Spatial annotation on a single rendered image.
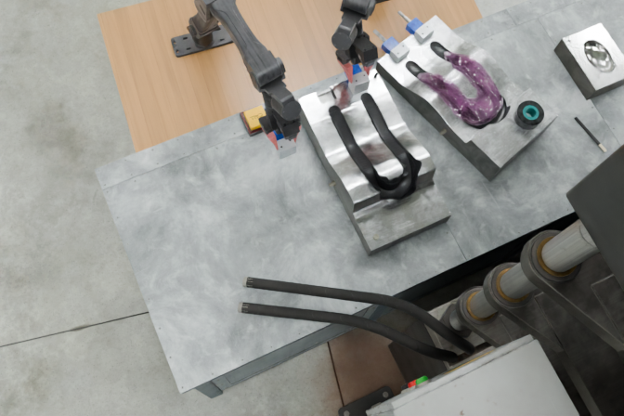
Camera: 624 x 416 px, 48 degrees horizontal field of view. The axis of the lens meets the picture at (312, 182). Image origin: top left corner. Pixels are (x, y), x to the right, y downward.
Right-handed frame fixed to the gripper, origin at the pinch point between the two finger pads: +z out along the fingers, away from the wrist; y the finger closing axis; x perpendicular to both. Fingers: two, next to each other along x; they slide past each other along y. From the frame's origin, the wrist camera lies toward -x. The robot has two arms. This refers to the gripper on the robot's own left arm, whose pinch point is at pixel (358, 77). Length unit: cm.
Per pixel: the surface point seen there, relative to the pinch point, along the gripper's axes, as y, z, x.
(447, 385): -31, 1, -101
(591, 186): -13, -44, -109
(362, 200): -15.0, 19.2, -29.1
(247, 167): -38.8, 17.3, 0.3
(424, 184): 5.5, 24.6, -26.9
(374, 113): 1.3, 10.1, -6.0
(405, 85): 14.9, 8.6, -0.2
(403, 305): -17, 35, -55
